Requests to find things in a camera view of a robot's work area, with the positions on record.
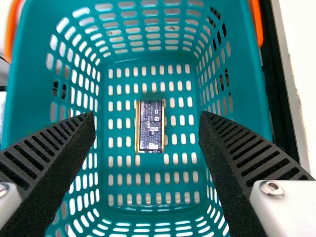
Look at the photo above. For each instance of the teal shopping basket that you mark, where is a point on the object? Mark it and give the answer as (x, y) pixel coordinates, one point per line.
(153, 44)

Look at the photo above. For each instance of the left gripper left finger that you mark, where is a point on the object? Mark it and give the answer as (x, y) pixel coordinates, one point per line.
(49, 160)

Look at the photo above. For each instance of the rectangular tin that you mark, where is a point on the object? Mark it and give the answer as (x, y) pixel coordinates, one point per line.
(149, 126)

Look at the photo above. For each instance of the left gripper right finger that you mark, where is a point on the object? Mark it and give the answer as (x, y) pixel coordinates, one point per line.
(242, 172)

